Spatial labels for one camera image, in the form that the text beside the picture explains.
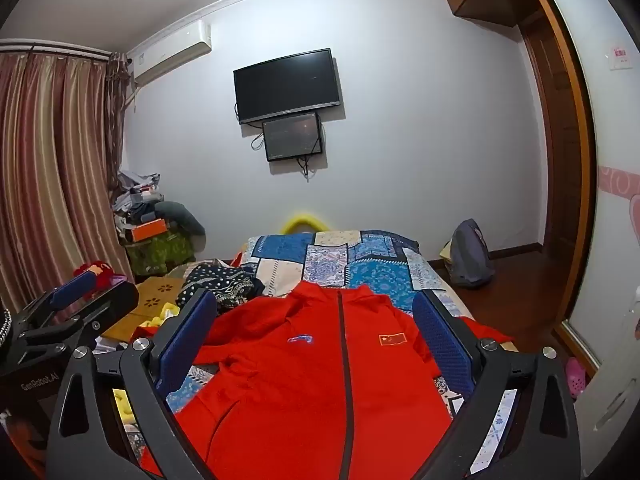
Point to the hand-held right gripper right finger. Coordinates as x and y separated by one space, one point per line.
440 335

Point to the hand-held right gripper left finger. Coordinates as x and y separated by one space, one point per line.
185 332

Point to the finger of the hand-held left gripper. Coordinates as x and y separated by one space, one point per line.
112 300
75 284

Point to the red zip jacket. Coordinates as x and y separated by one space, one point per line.
300 385

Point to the red plush toy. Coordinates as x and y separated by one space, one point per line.
102 269

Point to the mustard flower cloth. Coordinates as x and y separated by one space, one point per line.
150 300

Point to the navy patterned garment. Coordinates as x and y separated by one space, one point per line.
220 280

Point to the green patterned cloth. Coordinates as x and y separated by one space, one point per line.
160 255

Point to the orange box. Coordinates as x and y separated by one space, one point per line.
150 230

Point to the grey backpack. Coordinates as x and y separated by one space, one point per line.
470 255

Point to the bright yellow garment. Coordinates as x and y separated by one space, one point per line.
123 402

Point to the blue patchwork quilt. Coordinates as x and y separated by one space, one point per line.
370 270

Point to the grey-green cushion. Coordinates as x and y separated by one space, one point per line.
182 215

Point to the striped brown curtain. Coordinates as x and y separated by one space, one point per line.
50 160

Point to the pink slipper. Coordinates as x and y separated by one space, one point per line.
576 377

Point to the wooden door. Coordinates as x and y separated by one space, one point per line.
542 135

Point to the white air conditioner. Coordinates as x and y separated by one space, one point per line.
170 52

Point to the small black wall monitor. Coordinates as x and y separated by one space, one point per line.
292 135

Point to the pink wall decal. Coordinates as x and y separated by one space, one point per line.
622 185

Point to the wooden door frame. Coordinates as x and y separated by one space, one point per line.
575 110

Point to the black wall television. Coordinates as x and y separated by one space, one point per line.
287 85

